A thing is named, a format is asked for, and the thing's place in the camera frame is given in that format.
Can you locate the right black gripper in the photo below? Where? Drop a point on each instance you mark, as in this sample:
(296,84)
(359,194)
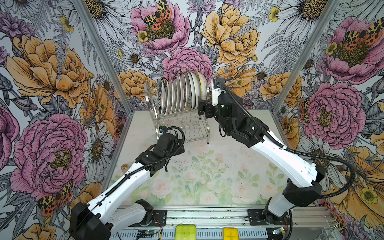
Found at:
(208,112)

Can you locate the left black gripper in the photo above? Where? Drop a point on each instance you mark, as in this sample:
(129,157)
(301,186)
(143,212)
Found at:
(175,146)

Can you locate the chrome wire dish rack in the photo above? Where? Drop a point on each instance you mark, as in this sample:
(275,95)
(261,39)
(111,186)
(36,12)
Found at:
(195,127)

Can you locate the green red rimmed white plate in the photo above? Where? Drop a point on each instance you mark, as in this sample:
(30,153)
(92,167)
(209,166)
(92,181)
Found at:
(164,96)

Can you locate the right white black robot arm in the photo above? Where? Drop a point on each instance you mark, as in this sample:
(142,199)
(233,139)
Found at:
(303,185)

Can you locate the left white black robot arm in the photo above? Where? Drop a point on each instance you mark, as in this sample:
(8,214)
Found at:
(99,219)

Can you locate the floral patterned white plate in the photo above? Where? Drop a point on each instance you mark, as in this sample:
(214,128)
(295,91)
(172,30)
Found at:
(184,94)

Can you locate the left yellow green box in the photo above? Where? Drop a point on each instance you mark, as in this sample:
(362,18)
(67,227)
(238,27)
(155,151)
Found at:
(185,232)

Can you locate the small green circuit board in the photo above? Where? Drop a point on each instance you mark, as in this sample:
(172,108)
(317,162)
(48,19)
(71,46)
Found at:
(146,233)

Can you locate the right yellow box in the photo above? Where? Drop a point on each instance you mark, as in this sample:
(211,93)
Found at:
(230,234)

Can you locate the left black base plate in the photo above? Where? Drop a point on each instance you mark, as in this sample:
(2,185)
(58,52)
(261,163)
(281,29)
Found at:
(154,218)

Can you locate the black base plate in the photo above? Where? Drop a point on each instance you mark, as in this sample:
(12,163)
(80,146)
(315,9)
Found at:
(154,218)
(255,216)

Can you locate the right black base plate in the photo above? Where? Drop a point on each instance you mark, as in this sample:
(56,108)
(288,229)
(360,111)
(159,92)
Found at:
(255,216)

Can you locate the aluminium front rail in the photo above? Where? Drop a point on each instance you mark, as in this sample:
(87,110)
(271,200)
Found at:
(312,223)

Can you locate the right aluminium corner post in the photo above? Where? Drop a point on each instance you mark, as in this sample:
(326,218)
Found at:
(313,38)

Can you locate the aluminium corner post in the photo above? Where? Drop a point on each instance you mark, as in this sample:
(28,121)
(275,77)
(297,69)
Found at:
(97,41)
(313,38)

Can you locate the left aluminium corner post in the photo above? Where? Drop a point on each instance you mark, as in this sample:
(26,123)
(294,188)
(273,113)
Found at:
(97,41)

